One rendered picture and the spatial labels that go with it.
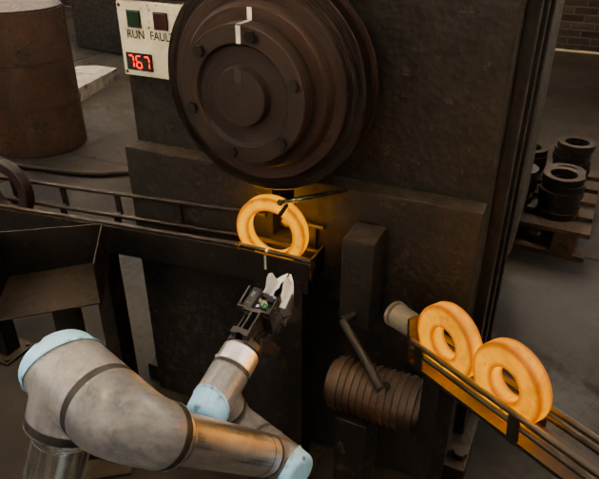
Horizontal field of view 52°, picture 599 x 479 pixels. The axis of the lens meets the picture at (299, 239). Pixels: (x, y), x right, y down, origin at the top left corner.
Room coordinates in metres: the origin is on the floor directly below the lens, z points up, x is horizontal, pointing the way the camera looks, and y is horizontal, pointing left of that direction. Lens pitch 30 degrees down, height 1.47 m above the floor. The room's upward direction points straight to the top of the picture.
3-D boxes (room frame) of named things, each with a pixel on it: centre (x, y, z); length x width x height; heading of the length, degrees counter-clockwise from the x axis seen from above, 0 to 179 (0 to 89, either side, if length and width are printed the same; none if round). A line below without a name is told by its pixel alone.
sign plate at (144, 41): (1.55, 0.33, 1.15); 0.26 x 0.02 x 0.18; 65
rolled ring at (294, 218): (1.32, 0.07, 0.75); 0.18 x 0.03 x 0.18; 66
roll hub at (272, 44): (1.22, 0.11, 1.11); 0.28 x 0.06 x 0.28; 65
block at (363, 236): (1.23, -0.15, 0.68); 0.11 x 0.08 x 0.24; 155
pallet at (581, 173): (3.01, -0.94, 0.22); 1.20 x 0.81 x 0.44; 63
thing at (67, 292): (1.29, 0.63, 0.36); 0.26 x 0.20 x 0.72; 100
